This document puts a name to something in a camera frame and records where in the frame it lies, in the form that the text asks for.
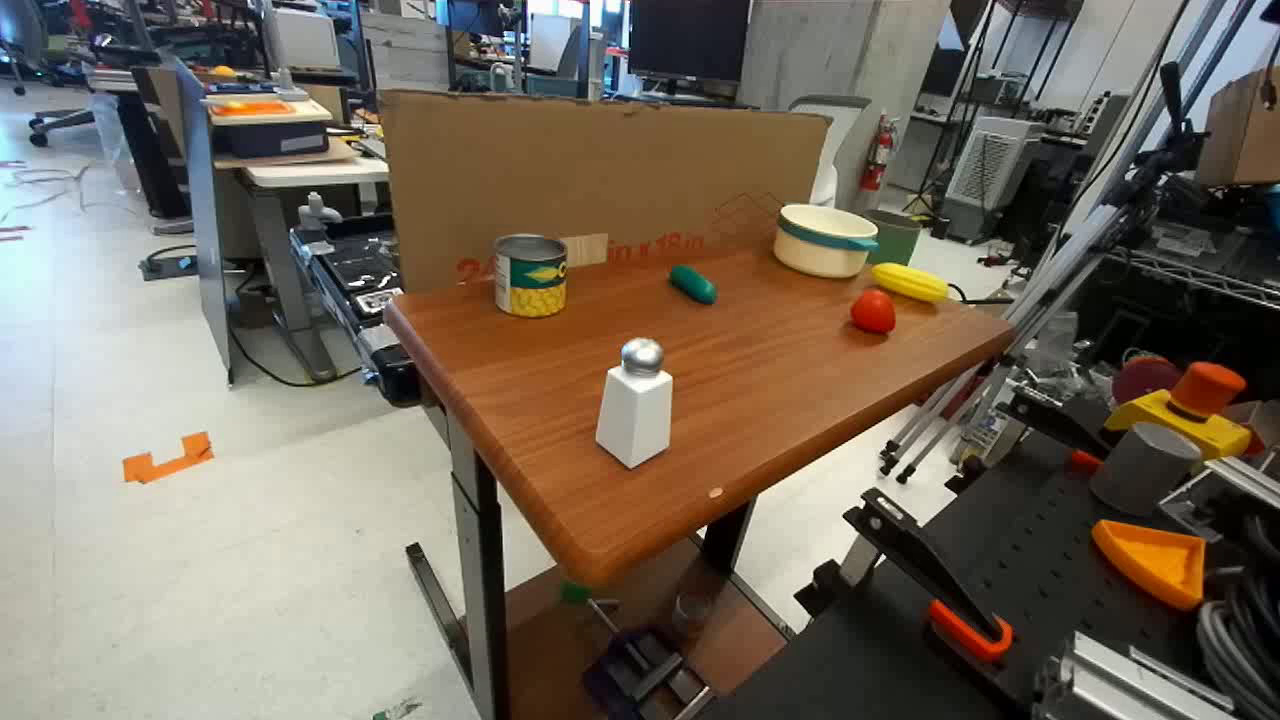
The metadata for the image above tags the yellow banana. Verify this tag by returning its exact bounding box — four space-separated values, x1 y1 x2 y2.
869 258 958 308

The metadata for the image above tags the white bowl with green band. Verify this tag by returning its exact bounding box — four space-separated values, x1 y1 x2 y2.
773 198 883 283

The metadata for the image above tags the white salt shaker silver cap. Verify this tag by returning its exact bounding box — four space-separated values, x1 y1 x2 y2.
593 336 680 470

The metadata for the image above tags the green toy cucumber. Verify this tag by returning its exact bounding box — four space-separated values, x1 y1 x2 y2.
664 258 719 308

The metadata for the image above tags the yellow and green tin can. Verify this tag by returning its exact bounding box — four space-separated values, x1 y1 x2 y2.
491 232 573 318

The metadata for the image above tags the brown cardboard panel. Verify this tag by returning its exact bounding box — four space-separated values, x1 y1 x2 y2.
380 86 837 301

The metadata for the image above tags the red toy tomato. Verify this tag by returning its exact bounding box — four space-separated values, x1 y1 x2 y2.
849 283 899 338

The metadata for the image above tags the brown floor board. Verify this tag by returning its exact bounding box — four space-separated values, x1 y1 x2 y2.
501 532 793 720

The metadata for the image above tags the red fire extinguisher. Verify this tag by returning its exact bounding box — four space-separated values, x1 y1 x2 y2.
857 114 899 198

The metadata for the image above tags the black monitor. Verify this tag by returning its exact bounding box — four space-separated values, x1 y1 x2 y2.
623 0 751 86

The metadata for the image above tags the white office desk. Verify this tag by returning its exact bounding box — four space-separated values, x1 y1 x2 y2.
237 152 393 384

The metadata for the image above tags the black perforated board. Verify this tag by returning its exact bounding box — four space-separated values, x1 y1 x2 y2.
699 420 1280 720

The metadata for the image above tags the black box with orange top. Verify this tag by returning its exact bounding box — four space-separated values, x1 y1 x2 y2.
205 86 336 165

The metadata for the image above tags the grey partition panel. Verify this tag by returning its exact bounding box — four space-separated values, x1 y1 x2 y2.
166 56 239 387

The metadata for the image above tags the dark red ball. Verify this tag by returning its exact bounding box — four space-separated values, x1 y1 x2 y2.
1108 349 1186 408

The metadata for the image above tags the yellow box with orange button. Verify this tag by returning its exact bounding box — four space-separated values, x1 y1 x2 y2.
1102 356 1262 465

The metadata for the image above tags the orange wedge block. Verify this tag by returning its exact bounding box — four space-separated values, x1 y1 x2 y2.
1089 517 1213 617

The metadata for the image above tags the silver aluminium profile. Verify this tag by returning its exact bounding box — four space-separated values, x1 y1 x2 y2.
1059 629 1242 720

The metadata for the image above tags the large cardboard box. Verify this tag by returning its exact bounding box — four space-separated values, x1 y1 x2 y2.
1191 64 1280 189

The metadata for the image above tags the black table leg frame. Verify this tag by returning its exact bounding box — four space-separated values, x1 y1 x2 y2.
400 394 522 720

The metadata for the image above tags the bundle of cables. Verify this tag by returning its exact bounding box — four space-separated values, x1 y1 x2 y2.
1191 513 1280 720

